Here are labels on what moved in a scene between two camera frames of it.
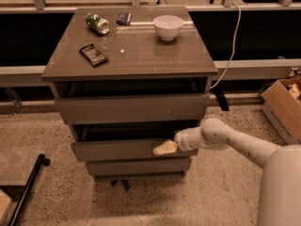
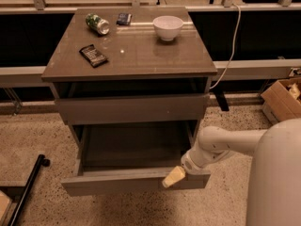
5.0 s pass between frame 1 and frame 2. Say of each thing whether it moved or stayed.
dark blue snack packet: stayed
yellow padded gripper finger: moved
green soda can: stayed
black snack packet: stayed
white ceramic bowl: stayed
